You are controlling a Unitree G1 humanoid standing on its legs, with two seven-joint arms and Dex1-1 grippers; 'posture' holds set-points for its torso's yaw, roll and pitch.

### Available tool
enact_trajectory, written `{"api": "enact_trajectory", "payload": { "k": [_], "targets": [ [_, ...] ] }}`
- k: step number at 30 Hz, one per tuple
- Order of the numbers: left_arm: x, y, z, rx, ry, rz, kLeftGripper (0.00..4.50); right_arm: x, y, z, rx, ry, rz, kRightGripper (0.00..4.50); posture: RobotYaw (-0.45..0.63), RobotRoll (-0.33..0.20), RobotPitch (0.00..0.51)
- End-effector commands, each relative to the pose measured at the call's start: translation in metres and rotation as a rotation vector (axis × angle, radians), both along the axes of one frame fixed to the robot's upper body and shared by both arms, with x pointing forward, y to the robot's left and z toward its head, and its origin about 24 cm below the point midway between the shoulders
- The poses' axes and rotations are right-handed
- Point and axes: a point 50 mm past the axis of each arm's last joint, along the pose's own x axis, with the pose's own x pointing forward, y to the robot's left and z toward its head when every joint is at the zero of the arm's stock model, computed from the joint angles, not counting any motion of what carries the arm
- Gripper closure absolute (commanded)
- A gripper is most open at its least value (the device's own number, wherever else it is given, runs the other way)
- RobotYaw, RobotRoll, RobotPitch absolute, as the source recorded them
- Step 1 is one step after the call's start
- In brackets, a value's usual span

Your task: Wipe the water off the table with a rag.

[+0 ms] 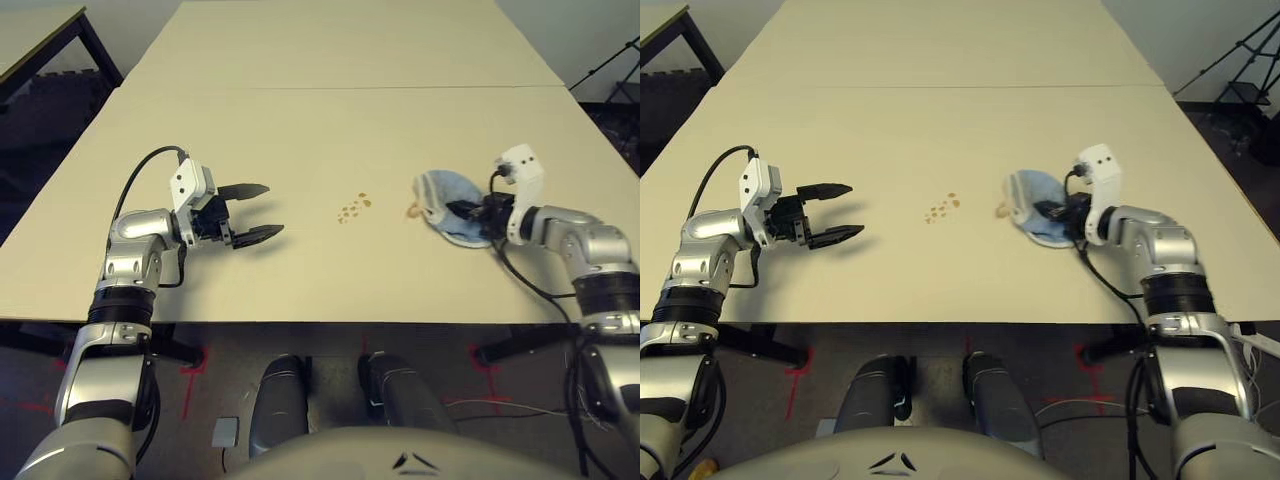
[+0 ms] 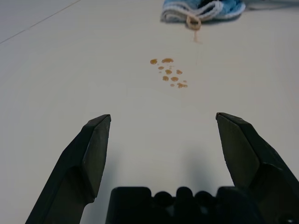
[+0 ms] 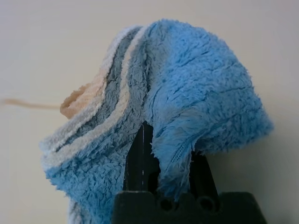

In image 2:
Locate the light blue terry rag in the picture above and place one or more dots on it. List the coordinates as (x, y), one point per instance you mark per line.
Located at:
(205, 9)

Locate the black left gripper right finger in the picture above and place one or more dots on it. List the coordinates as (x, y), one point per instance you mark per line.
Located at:
(257, 163)

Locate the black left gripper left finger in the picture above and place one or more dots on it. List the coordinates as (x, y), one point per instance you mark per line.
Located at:
(79, 163)

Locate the brown droplet cluster spill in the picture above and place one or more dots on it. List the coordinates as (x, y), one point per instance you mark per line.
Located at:
(168, 72)

